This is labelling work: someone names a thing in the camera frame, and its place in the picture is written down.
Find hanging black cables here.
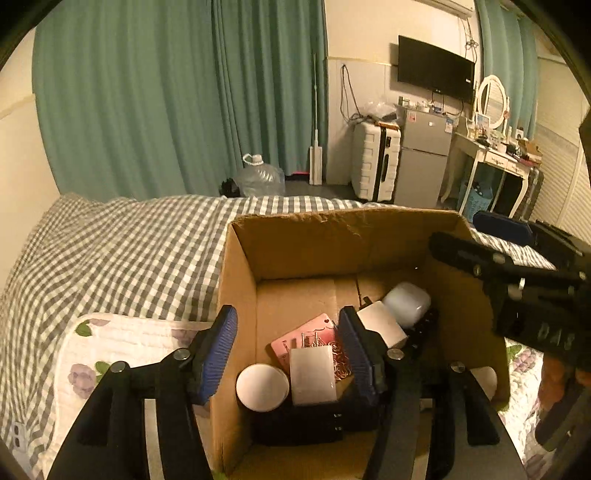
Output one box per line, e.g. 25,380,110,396
339,65,364,124

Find white dressing table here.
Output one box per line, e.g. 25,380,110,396
440,131,543,220

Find person's right hand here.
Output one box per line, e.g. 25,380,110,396
539,353,575,411

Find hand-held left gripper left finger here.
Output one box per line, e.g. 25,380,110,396
46,305,238,480

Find white oval mirror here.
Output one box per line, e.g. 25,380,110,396
475,75,510,131

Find pink patterned packet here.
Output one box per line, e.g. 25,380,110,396
270,313,356,384

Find white floral quilt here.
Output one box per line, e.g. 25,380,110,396
41,313,555,480

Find wide teal curtain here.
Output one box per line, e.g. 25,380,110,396
32,0,223,204

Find white suitcase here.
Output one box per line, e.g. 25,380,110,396
352,121,402,204

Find black case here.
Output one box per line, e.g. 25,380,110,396
252,397,382,446

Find narrow teal curtain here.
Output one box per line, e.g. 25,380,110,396
475,0,541,139

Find white flat mop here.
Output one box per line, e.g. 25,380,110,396
308,53,324,185

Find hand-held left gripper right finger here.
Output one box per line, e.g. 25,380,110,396
338,305,527,480

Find cardboard box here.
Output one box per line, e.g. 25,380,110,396
210,209,511,480

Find white rectangular box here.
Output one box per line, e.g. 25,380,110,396
289,345,338,407

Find white rounded jar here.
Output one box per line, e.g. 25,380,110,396
382,282,432,329

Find silver refrigerator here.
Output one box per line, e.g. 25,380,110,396
393,107,455,209

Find blue laundry basket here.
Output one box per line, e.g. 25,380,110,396
459,182,494,219

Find grey checkered bed sheet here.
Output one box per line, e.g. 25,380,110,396
0,193,557,462

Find white louvered wardrobe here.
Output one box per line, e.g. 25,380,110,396
529,104,591,234

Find white round object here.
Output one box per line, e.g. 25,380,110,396
471,366,499,402

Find white power adapter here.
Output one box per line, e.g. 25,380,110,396
356,299,409,349

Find white round lid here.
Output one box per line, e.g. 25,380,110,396
235,364,291,411

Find black wall television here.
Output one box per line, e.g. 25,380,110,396
398,35,476,104

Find clear water jug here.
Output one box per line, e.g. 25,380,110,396
233,154,286,198

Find dark suitcase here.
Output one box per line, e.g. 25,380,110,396
508,168,546,220

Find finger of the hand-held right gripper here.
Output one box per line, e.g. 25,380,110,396
428,232,527,289
472,210,591,267

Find black remote control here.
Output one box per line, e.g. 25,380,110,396
402,307,441,361

